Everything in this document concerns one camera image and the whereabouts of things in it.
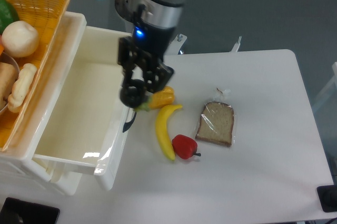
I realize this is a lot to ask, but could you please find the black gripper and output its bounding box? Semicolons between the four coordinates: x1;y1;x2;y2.
117;20;175;95

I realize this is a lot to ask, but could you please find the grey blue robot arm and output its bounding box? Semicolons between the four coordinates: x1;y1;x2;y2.
118;0;186;106

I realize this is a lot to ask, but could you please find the open upper white drawer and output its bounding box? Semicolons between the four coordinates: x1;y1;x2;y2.
34;26;133;195

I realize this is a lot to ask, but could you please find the white drawer cabinet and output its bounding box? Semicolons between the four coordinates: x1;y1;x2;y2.
1;12;86;195

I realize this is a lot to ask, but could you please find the yellow bell pepper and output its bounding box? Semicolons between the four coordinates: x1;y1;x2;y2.
148;86;175;110

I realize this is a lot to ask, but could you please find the yellow banana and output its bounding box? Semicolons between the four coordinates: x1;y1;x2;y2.
155;104;183;161

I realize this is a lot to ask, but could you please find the red bell pepper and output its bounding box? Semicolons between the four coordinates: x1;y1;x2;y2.
172;134;201;160

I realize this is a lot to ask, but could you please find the bread slice in plastic bag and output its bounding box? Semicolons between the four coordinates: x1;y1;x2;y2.
195;88;236;148

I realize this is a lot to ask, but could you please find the yellow woven basket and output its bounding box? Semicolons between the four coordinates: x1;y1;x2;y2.
1;0;70;151

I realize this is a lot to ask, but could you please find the pale twisted bread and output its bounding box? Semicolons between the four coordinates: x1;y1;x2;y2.
7;63;37;113

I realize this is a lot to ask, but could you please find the white round bun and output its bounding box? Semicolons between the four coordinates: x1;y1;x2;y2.
2;21;39;58

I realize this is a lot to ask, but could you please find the brown bread roll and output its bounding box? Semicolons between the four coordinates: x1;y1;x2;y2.
0;62;17;110

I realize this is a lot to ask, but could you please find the green bell pepper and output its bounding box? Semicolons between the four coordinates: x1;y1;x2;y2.
0;0;19;34

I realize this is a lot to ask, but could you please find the black device bottom left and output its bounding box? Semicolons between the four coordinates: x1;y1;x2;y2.
1;197;60;224

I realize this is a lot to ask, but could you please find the black device right edge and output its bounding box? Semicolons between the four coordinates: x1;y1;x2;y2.
316;185;336;212

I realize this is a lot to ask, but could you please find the dark blue drawer handle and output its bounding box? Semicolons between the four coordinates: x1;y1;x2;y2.
123;110;137;133

